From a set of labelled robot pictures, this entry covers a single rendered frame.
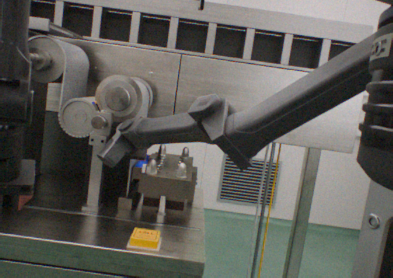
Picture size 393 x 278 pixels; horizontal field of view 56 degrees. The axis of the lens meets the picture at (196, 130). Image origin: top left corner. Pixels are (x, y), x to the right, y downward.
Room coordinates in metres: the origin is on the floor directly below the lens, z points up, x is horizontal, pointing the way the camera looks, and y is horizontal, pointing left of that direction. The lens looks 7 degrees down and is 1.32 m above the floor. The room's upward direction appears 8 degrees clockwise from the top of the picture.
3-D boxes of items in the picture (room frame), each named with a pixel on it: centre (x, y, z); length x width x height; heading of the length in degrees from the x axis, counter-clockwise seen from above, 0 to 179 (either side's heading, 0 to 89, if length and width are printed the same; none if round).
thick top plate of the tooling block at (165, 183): (1.32, 0.08, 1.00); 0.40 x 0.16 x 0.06; 0
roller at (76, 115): (1.28, 0.38, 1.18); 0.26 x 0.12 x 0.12; 0
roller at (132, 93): (1.28, 0.26, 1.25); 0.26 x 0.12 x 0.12; 0
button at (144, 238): (0.92, 0.09, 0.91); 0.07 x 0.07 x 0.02; 0
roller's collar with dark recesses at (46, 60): (1.13, 0.50, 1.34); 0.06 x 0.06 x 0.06; 0
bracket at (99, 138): (1.12, 0.29, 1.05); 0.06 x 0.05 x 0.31; 0
